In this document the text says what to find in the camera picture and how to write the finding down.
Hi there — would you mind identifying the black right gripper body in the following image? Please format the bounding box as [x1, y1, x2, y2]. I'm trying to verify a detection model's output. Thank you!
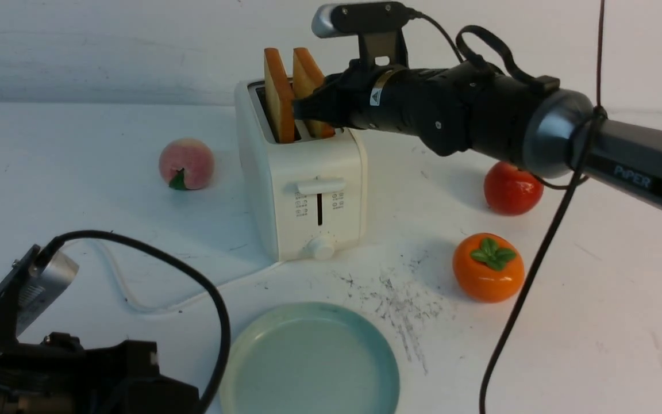
[331, 63, 475, 156]

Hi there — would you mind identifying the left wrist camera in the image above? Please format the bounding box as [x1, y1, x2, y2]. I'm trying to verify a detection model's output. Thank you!
[0, 244, 79, 354]

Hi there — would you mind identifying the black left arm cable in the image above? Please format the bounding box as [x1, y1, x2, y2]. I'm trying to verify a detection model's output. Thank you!
[38, 230, 232, 414]

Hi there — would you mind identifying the orange persimmon with green leaf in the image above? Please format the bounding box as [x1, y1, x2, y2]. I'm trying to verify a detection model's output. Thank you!
[452, 233, 525, 303]

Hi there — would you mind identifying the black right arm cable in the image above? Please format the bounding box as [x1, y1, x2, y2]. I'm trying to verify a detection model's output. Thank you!
[406, 0, 609, 414]

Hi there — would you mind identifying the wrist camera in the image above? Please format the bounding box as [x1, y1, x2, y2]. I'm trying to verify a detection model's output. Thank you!
[311, 2, 414, 69]
[0, 244, 79, 354]

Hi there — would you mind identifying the red apple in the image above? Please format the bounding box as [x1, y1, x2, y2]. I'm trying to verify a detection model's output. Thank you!
[483, 162, 544, 216]

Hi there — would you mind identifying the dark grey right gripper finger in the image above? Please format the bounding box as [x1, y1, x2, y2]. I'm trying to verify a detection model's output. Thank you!
[292, 92, 342, 128]

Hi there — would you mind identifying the pink peach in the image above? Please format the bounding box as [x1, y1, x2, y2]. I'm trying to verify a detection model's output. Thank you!
[158, 138, 215, 191]

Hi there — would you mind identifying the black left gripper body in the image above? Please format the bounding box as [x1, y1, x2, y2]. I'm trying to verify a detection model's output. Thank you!
[0, 333, 199, 413]

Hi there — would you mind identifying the toast slice slot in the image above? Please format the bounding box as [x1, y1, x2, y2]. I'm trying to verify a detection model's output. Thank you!
[264, 48, 296, 144]
[292, 48, 334, 139]

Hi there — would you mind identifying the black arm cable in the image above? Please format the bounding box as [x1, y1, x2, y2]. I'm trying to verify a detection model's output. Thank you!
[406, 0, 609, 414]
[38, 230, 232, 414]

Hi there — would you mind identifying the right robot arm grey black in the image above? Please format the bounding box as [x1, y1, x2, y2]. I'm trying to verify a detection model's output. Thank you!
[292, 63, 662, 210]

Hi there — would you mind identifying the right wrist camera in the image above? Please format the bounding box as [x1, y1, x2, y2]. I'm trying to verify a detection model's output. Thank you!
[311, 2, 414, 69]

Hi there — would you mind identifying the light green plate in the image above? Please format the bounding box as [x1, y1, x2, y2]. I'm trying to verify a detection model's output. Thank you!
[218, 302, 401, 413]

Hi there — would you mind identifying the white toaster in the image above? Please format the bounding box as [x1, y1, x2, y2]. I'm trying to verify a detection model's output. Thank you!
[234, 79, 368, 262]

